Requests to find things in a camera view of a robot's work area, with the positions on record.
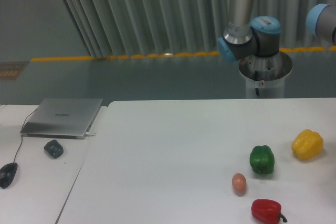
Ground black computer mouse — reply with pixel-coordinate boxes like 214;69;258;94
0;162;18;189

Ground black mouse cable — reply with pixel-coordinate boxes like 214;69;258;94
13;110;39;164

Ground white usb plug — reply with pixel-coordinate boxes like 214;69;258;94
86;132;96;137

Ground silver closed laptop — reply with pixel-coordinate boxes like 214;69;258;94
20;98;103;139

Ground yellow bell pepper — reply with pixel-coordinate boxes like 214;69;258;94
291;129;324;161

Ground green bell pepper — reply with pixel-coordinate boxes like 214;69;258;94
249;145;275;175

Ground red bell pepper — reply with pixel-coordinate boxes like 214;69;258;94
251;199;288;224

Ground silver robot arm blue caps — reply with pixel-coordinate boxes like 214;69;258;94
217;0;335;61

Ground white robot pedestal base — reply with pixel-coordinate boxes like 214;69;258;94
238;51;292;99

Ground small black plastic gadget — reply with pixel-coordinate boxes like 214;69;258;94
44;140;64;159

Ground brown egg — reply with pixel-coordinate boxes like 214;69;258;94
232;173;247;193

